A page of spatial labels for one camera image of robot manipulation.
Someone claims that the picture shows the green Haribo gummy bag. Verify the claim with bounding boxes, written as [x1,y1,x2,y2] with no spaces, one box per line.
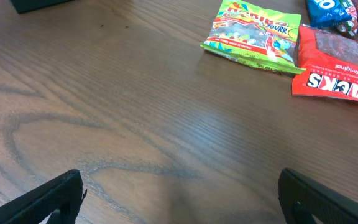
[200,0,305,74]

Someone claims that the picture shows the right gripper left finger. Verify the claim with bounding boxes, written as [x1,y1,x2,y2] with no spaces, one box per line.
[0,169,87,224]

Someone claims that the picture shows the red Hacks candy bag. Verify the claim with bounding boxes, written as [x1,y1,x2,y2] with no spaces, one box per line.
[292,25,358,101]

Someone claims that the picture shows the blue Oreo cookie pack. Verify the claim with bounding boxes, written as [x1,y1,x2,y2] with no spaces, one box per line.
[306,0,346,27]

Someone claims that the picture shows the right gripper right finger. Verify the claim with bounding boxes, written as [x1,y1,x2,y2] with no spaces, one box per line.
[278,168,358,224]

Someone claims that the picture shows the red green chocolate bar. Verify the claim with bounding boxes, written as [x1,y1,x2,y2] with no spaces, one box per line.
[336,0,358,37]

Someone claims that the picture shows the black gift box with lid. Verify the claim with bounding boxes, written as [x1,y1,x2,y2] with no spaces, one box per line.
[11,0,73,14]

